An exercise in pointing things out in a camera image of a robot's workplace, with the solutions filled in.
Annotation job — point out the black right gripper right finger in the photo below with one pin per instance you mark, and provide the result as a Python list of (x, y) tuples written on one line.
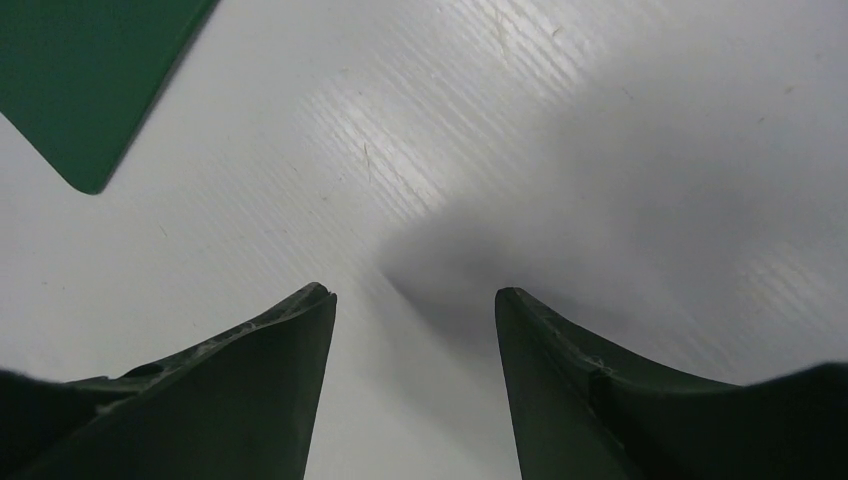
[(583, 407)]

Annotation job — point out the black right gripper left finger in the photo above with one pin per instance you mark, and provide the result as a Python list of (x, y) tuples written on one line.
[(240, 405)]

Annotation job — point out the green placemat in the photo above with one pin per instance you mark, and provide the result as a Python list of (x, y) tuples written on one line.
[(78, 78)]

